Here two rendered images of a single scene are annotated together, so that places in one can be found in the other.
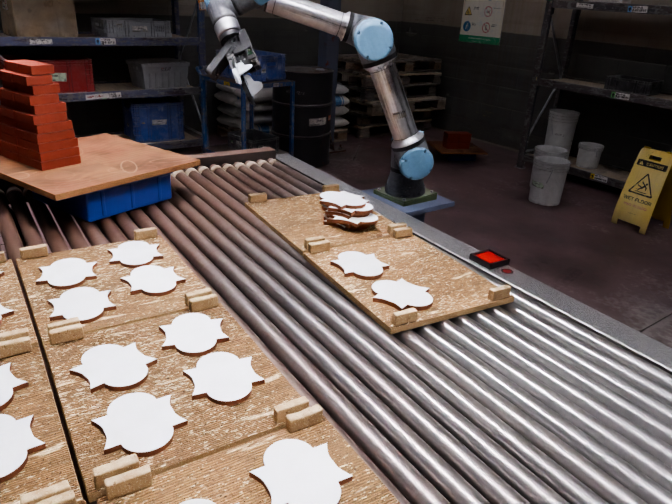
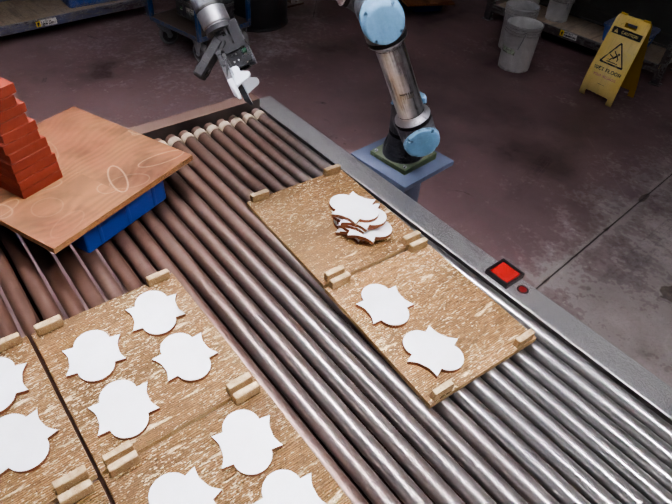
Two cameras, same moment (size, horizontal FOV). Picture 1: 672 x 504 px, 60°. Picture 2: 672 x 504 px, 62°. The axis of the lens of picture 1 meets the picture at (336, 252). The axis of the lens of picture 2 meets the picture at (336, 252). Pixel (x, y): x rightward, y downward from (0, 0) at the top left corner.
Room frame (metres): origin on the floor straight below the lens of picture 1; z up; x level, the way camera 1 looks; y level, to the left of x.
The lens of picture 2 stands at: (0.39, 0.20, 1.99)
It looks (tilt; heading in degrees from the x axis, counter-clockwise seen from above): 43 degrees down; 352
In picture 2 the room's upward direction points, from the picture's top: 5 degrees clockwise
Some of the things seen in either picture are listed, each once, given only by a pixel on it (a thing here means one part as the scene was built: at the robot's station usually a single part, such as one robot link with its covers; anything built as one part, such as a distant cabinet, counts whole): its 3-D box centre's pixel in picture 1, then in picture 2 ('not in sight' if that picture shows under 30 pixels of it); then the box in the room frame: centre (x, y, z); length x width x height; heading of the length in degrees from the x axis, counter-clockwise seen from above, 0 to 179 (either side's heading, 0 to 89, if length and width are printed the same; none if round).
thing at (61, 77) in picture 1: (47, 74); not in sight; (5.16, 2.58, 0.78); 0.66 x 0.45 x 0.28; 128
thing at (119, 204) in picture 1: (102, 183); (89, 193); (1.74, 0.75, 0.97); 0.31 x 0.31 x 0.10; 56
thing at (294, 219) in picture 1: (323, 218); (332, 222); (1.66, 0.04, 0.93); 0.41 x 0.35 x 0.02; 31
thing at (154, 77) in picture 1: (158, 73); not in sight; (5.74, 1.80, 0.76); 0.50 x 0.36 x 0.24; 134
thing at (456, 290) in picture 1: (402, 276); (427, 314); (1.30, -0.17, 0.93); 0.41 x 0.35 x 0.02; 30
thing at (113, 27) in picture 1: (131, 27); not in sight; (5.60, 1.97, 1.16); 0.60 x 0.40 x 0.15; 131
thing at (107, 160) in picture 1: (85, 161); (65, 169); (1.77, 0.81, 1.03); 0.50 x 0.50 x 0.02; 56
